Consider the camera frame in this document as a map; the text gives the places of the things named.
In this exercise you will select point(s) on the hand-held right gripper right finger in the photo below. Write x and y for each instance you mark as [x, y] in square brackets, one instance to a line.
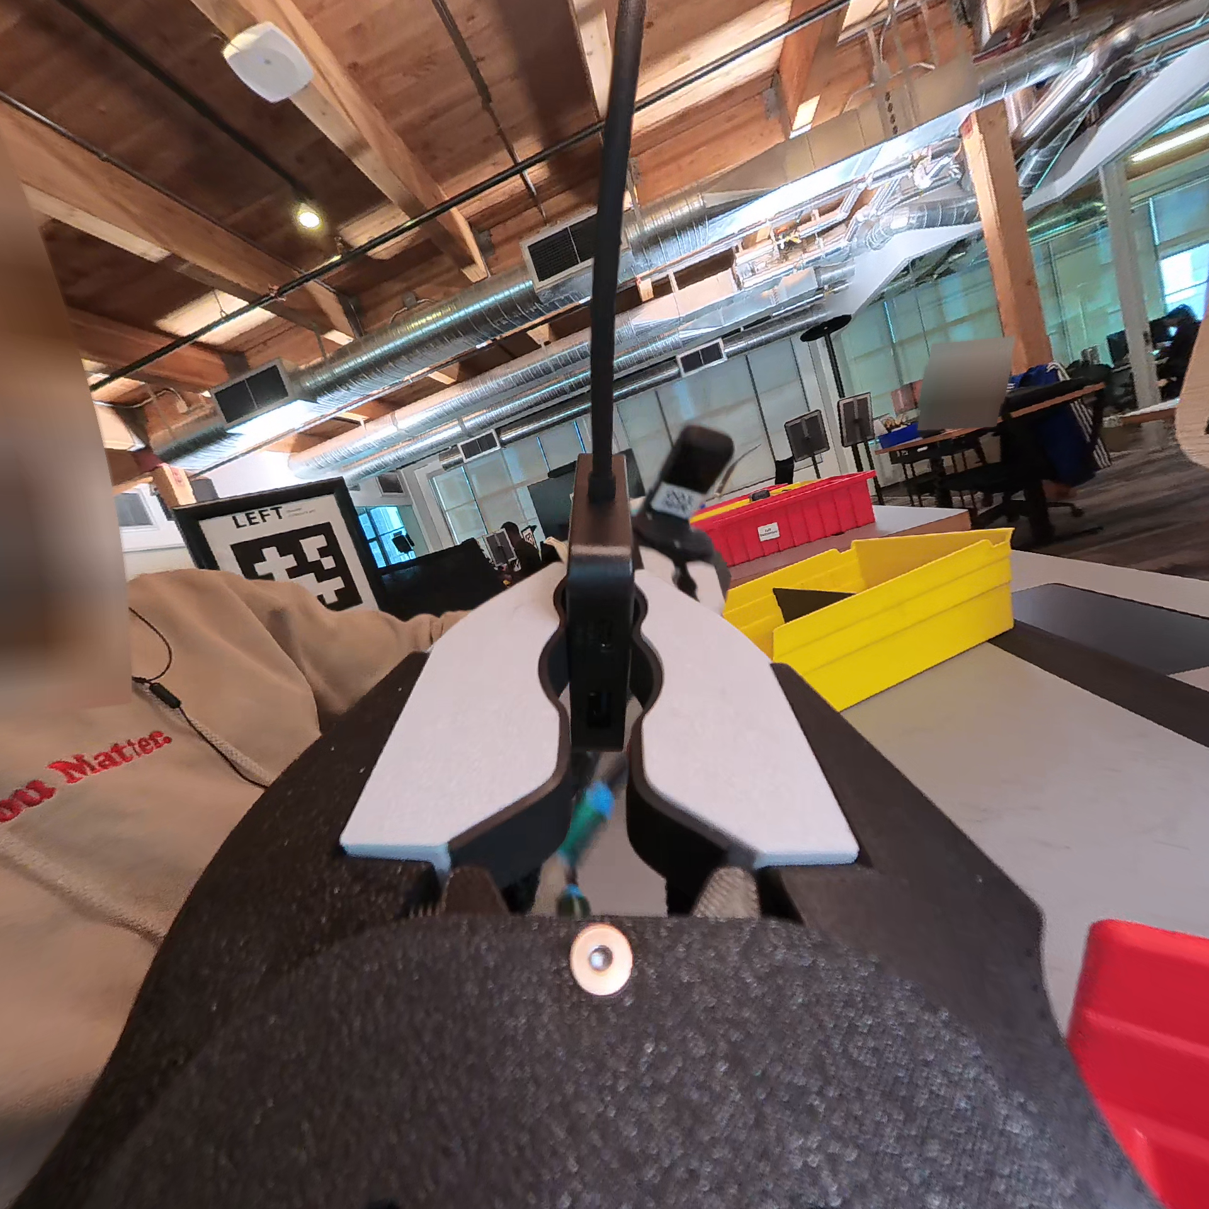
[738, 753]

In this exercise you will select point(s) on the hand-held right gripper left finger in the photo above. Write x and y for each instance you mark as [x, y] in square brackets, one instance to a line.
[453, 744]

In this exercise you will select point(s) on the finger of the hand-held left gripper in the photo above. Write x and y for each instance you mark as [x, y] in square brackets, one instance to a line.
[687, 575]

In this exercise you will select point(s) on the black adapter hub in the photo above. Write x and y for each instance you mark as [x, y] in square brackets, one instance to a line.
[604, 608]

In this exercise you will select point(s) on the yellow plastic bin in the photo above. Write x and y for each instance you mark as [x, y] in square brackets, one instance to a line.
[900, 654]

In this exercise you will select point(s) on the red plastic bin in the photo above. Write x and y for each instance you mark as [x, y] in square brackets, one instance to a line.
[1143, 1059]

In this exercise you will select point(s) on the black sign on stand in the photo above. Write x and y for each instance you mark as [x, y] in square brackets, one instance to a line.
[858, 416]
[810, 436]

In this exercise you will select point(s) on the red ribbed bin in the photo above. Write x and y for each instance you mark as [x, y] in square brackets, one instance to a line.
[791, 517]

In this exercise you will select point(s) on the black divider panel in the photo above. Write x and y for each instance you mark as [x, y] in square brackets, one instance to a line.
[805, 608]

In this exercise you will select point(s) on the black floor lamp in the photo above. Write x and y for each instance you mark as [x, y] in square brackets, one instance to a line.
[828, 333]

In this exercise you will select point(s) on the black-framed marker sign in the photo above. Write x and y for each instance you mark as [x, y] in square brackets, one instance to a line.
[285, 566]

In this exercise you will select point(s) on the blue striped jacket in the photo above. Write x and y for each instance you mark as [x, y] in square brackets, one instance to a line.
[1058, 425]

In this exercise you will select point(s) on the wooden column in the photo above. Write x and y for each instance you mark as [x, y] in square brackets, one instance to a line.
[1008, 247]

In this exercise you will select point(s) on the person's beige hoodie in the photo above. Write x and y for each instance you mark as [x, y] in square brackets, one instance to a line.
[94, 898]

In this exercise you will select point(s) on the round ceiling light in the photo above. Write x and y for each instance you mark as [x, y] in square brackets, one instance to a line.
[307, 218]

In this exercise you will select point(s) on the white ceiling access point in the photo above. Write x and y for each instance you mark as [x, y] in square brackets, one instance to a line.
[270, 63]

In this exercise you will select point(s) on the silver ventilation duct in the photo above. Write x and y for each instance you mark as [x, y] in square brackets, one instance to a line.
[453, 310]

